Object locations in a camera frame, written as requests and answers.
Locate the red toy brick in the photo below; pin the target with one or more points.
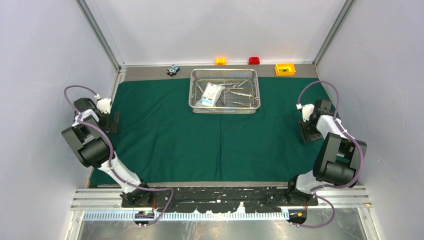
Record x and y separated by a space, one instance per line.
254 60

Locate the small blue black toy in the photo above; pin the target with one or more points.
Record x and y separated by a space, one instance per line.
172 70

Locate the surgical scissors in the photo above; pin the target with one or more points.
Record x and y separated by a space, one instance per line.
250 96

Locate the aluminium frame rail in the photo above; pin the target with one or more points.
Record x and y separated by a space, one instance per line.
109 198

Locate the orange toy brick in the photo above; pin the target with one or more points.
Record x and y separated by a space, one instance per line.
220 61

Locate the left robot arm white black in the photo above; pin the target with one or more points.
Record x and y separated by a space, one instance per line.
92 149

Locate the white paper packet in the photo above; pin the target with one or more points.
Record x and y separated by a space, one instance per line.
210 95

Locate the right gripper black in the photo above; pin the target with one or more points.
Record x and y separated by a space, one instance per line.
306 135

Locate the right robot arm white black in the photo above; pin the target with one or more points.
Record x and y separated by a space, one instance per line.
338 160

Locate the yellow toy block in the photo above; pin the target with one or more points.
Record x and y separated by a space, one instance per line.
284 69

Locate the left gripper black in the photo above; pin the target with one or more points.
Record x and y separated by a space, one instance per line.
111 127

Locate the surgical forceps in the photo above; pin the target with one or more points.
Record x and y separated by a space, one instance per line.
249 105

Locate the green surgical cloth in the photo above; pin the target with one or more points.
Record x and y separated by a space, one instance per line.
161 139

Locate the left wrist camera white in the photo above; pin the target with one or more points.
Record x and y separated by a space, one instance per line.
104 105

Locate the metal mesh tray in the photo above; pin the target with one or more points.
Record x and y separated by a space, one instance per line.
238 80

